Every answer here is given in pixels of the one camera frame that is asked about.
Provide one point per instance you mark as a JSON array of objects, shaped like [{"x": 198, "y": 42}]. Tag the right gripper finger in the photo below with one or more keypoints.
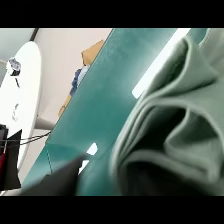
[{"x": 58, "y": 181}]

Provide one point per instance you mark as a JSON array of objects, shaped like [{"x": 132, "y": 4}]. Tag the white T-shirt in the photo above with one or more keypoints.
[{"x": 180, "y": 126}]

